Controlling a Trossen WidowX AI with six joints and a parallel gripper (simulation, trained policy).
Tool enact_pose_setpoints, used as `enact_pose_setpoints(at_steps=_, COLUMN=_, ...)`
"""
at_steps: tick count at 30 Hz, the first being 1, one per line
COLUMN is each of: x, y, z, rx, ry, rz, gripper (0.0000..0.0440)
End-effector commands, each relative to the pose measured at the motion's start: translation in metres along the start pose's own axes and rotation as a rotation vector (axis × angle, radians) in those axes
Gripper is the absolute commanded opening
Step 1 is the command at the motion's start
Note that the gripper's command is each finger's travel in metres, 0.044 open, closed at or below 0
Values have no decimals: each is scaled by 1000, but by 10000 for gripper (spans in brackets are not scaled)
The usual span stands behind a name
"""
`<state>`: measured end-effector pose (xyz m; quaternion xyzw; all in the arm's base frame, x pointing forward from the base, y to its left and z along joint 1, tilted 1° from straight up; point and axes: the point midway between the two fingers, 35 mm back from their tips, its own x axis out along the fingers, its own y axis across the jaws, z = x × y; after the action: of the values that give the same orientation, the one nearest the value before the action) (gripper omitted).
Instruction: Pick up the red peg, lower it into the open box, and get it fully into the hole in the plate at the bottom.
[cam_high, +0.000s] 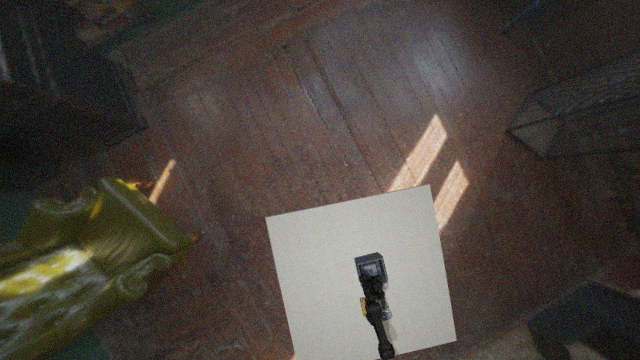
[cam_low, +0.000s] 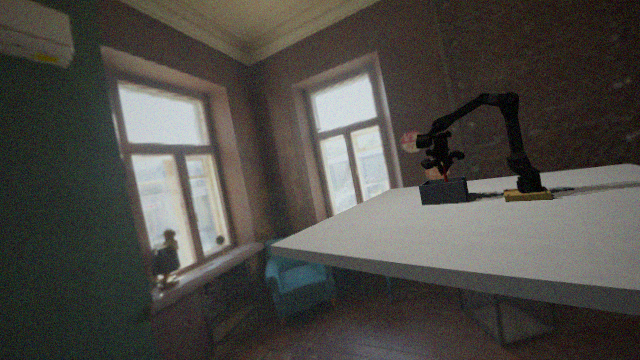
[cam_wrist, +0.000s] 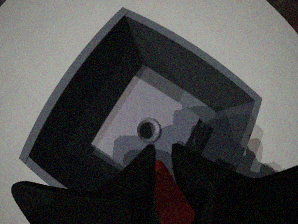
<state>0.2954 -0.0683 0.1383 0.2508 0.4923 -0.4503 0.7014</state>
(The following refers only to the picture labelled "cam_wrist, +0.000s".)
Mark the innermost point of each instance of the dark grey open box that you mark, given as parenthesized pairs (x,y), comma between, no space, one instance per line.
(58,148)

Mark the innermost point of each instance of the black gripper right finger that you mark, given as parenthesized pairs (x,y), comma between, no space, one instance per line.
(221,196)

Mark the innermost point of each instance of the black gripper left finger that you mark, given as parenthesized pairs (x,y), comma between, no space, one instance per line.
(126,199)

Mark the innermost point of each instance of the grey square plate with hole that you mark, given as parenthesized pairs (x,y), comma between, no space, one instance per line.
(169,123)

